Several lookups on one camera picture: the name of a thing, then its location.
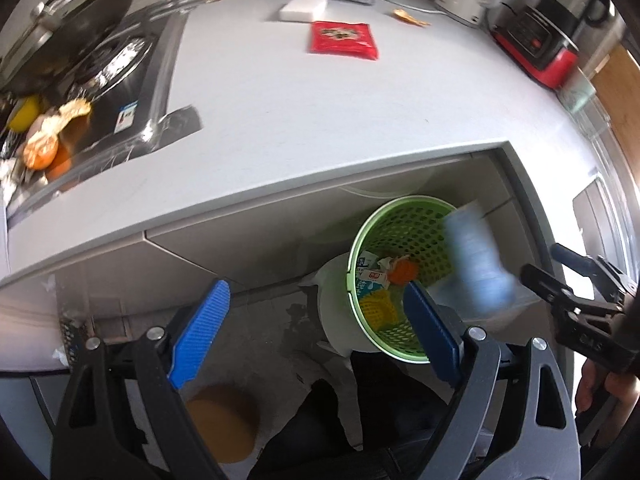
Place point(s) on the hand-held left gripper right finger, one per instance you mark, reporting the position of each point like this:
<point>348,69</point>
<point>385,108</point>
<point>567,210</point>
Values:
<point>432,332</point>

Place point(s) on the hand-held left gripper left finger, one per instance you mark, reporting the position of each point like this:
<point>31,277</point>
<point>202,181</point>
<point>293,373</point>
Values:
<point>200,332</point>

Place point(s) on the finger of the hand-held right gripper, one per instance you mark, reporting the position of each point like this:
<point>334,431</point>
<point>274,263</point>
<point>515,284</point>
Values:
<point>545,285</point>
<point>605,275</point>

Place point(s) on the yellow foam fruit net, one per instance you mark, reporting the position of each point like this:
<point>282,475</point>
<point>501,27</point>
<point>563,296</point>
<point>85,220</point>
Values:
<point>379,310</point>

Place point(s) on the orange foam fruit net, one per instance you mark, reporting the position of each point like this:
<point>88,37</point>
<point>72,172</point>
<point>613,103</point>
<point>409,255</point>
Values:
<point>402,271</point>

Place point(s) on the blue white wrapper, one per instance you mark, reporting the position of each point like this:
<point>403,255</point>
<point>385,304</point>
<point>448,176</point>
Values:
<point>475,260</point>

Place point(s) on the blue white milk carton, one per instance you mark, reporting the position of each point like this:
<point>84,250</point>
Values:
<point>369,282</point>

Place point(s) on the white paper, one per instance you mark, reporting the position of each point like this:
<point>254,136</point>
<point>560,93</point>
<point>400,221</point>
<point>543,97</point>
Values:
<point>387,263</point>

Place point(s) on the green plastic mesh basket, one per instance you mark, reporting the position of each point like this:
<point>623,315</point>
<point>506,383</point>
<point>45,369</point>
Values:
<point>400,220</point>

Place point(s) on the person's right hand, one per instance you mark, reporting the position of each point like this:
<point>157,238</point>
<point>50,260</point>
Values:
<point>587,390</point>

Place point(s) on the brown round stool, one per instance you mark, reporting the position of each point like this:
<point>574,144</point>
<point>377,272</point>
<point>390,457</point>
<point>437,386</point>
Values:
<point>222,425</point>

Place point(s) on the grey base cabinet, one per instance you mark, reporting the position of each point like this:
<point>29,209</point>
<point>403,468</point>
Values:
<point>225,240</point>

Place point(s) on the white plastic stool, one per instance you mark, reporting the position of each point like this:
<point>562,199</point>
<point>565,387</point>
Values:
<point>332,305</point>

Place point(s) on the person's dark trousers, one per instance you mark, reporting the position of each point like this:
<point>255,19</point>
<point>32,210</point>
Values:
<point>320,430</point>

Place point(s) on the wooden panel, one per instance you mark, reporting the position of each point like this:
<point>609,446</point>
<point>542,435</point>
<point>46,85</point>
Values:
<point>625,110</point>

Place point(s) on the green glass container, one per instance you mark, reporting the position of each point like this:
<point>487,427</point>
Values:
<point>577,92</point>

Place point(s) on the steel gas stove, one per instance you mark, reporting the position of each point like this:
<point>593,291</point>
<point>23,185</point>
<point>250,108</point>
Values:
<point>150,105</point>

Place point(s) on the red black blender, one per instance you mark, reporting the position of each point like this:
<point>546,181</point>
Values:
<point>540,45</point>

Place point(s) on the pale orange peel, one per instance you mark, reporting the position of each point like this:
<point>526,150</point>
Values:
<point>75,110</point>

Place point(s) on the yellow fruit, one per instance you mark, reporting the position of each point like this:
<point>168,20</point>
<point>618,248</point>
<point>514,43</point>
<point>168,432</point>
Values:
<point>25,112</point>

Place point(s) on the foil burner liner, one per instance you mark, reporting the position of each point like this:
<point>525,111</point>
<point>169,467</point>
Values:
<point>125,55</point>

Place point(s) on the small orange peel piece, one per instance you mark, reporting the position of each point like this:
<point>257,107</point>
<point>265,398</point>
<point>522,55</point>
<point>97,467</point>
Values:
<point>410,17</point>

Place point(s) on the red snack packet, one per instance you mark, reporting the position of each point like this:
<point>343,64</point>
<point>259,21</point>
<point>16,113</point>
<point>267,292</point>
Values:
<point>342,40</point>

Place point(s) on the black wok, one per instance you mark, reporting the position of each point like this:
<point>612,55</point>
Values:
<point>107,20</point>

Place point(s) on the white rectangular block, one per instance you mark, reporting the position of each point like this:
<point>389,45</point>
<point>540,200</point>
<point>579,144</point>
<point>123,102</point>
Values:
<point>304,9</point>

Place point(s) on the metal wok lid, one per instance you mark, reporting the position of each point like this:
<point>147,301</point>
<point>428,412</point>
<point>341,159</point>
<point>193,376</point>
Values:
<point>65,15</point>

